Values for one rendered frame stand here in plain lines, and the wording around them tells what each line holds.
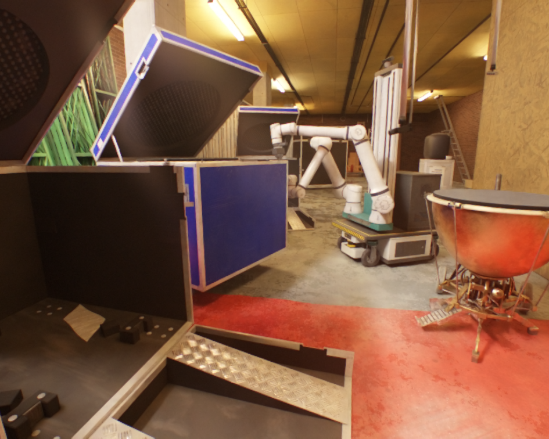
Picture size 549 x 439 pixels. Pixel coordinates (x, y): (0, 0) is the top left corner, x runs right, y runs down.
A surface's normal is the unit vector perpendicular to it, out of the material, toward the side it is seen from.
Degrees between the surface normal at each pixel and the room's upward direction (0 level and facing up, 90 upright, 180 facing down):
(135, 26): 90
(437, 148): 92
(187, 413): 2
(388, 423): 0
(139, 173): 90
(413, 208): 90
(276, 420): 2
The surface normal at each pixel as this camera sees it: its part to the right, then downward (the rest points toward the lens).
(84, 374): 0.00, -0.98
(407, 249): 0.26, 0.21
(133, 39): -0.19, 0.21
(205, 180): 0.84, 0.11
